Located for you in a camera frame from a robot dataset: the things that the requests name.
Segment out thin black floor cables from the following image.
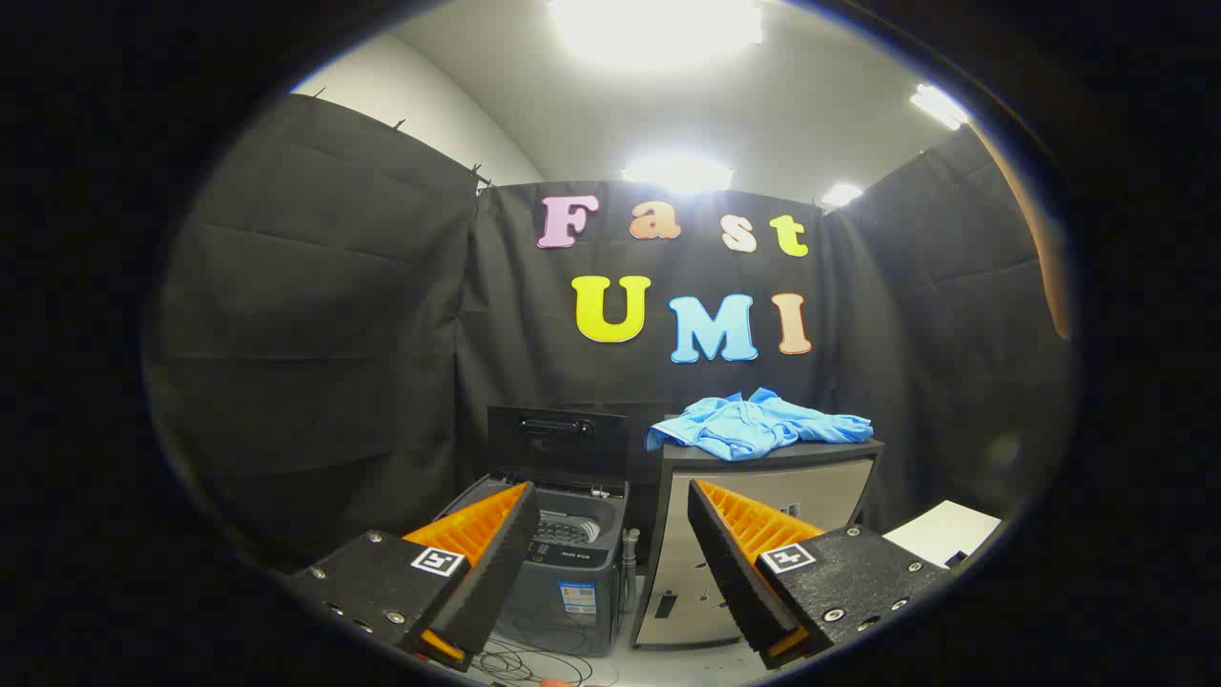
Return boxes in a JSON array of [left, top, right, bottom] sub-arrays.
[[472, 630, 621, 687]]

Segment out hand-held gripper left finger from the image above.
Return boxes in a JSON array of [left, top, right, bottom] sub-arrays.
[[284, 480, 541, 672]]

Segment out light blue polo shirt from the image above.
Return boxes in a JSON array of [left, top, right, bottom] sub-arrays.
[[644, 386, 874, 462]]

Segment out large ceiling light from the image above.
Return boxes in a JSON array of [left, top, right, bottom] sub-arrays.
[[547, 0, 766, 70]]

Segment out grey cabinet with dark top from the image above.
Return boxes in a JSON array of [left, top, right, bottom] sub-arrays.
[[630, 437, 885, 650]]

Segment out black backdrop cloth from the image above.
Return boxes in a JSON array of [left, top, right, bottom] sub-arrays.
[[143, 93, 1077, 573]]

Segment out grey drain hose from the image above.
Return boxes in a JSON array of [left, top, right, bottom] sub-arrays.
[[622, 528, 642, 612]]

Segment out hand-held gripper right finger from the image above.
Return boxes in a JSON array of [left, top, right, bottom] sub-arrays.
[[687, 479, 955, 669]]

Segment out grey washing machine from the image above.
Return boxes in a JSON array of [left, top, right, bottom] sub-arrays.
[[434, 474, 631, 657]]

